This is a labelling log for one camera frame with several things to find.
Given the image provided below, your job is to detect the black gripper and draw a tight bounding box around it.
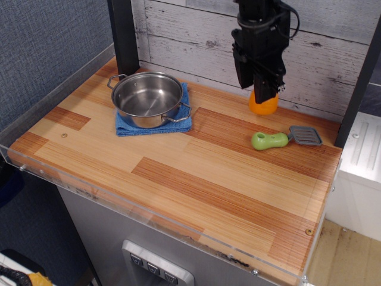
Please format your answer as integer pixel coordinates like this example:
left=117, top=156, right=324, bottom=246
left=232, top=20, right=291, bottom=104

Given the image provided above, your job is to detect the orange toy carrot green top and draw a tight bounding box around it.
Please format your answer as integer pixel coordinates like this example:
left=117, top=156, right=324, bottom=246
left=248, top=90, right=279, bottom=115

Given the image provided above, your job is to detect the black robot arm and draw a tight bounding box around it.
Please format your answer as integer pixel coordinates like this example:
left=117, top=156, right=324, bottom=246
left=232, top=0, right=300, bottom=104

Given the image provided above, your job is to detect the stainless steel pot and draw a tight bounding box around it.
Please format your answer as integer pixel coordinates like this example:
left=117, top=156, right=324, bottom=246
left=107, top=71, right=192, bottom=129

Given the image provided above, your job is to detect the blue folded cloth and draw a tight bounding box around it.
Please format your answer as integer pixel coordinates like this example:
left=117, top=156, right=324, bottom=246
left=115, top=82, right=192, bottom=137

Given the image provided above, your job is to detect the white ribbed side cabinet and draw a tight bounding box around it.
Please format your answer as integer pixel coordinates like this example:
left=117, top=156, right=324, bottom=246
left=326, top=112, right=380, bottom=241

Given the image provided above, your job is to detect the grey toy fridge cabinet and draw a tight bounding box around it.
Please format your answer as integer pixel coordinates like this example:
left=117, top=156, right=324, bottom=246
left=59, top=188, right=300, bottom=285

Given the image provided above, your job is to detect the silver toy dispenser panel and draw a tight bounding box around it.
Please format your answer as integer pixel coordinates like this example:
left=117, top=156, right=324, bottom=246
left=121, top=240, right=195, bottom=285

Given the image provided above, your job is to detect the clear acrylic table guard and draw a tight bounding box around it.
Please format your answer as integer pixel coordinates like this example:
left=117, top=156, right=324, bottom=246
left=1, top=59, right=342, bottom=285

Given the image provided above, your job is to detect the yellow object bottom left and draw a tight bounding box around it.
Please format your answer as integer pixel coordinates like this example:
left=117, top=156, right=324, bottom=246
left=28, top=272, right=54, bottom=286

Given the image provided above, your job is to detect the green handled grey spatula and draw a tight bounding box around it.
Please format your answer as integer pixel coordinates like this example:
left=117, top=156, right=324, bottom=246
left=251, top=125, right=323, bottom=151

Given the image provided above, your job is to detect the black right vertical post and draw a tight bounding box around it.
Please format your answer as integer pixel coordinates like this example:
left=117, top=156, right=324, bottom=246
left=334, top=18, right=380, bottom=148

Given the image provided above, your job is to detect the black vertical post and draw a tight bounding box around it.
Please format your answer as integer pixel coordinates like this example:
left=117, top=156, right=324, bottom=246
left=334, top=18, right=380, bottom=148
left=107, top=0, right=140, bottom=75

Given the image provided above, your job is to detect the black left vertical post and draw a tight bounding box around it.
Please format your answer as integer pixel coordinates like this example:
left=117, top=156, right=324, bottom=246
left=107, top=0, right=140, bottom=75

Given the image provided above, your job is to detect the black braided cable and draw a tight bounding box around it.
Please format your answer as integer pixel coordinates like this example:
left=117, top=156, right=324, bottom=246
left=0, top=265, right=32, bottom=286

